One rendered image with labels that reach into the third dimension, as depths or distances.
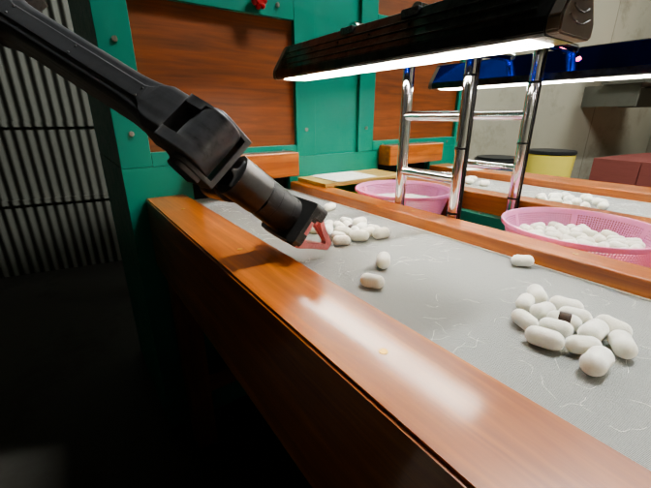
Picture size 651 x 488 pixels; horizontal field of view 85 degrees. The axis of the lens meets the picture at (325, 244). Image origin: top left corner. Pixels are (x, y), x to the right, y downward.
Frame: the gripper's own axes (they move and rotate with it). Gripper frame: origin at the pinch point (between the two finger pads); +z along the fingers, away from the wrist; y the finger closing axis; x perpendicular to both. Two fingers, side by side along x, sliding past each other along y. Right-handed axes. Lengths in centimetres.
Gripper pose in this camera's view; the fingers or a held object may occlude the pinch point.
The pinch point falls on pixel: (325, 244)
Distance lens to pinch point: 58.1
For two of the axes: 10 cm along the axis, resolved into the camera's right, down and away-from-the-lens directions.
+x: -5.3, 8.4, -1.0
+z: 6.1, 4.6, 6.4
